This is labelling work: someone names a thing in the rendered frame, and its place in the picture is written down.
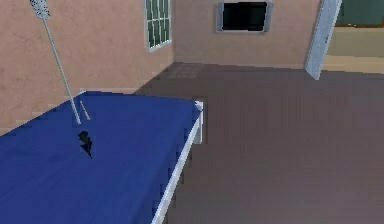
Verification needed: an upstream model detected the white framed window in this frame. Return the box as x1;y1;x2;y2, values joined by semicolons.
143;0;173;53

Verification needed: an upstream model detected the pale thin stick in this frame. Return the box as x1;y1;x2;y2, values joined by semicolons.
79;100;92;121

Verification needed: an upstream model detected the grey pole with speckled head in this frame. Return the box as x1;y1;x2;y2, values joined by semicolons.
29;0;83;126

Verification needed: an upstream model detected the white room door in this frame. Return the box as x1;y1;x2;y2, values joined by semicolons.
304;0;344;81

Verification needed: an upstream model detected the grey framed black television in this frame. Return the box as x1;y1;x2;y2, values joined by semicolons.
215;0;275;34

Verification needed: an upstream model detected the blue bed with white frame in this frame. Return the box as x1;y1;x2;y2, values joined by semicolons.
0;89;205;224

